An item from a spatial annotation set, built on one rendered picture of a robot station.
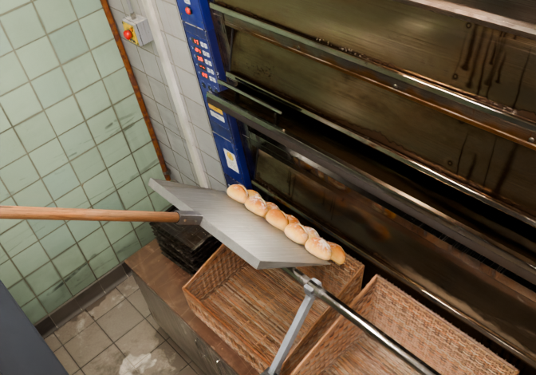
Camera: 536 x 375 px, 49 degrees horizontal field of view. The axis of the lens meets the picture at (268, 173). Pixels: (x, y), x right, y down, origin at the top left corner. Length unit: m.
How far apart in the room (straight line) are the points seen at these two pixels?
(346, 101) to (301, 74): 0.19
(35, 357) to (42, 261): 0.80
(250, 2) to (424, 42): 0.62
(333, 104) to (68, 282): 2.05
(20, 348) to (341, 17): 1.68
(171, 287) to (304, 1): 1.42
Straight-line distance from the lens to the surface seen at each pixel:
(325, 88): 1.78
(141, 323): 3.30
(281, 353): 1.80
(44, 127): 2.87
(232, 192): 2.16
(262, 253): 1.76
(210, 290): 2.50
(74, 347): 3.37
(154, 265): 2.72
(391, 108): 1.64
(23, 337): 2.45
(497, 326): 1.90
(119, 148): 3.10
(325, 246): 1.91
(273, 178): 2.32
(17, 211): 1.46
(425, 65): 1.45
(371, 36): 1.54
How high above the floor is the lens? 2.52
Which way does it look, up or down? 41 degrees down
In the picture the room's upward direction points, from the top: 12 degrees counter-clockwise
